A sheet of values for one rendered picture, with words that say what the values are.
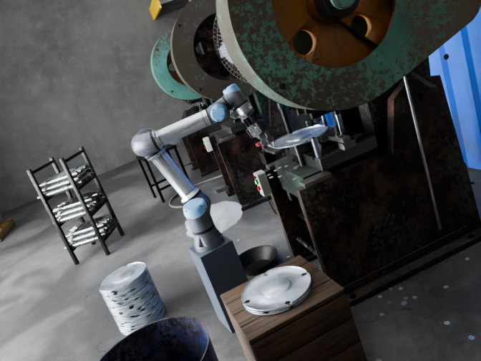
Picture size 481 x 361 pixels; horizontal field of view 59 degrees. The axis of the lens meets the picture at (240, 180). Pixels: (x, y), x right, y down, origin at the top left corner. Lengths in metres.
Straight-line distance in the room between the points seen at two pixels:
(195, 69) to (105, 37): 5.40
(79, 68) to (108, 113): 0.94
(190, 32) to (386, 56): 1.88
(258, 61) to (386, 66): 0.52
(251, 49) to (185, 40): 1.80
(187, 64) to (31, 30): 5.70
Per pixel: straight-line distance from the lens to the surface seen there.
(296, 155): 2.13
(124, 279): 2.59
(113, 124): 8.60
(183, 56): 3.34
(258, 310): 1.67
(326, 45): 1.77
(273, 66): 1.60
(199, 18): 3.39
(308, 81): 1.65
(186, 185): 2.16
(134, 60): 8.60
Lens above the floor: 1.27
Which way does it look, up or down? 16 degrees down
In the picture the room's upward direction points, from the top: 20 degrees counter-clockwise
